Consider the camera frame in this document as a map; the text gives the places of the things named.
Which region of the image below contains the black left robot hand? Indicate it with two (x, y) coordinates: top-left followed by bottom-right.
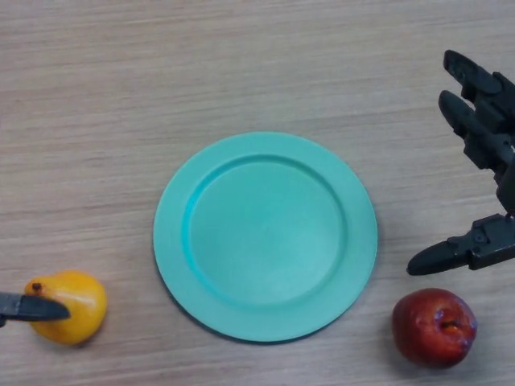
(0, 291), (72, 327)

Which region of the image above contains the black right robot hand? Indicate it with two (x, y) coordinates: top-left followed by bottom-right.
(406, 49), (515, 277)

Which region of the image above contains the yellow pear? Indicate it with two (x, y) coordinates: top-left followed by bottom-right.
(24, 270), (109, 347)

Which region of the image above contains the green round plate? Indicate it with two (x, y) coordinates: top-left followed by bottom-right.
(152, 132), (379, 344)

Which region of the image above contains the red apple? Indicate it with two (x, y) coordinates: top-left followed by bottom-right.
(391, 287), (479, 368)

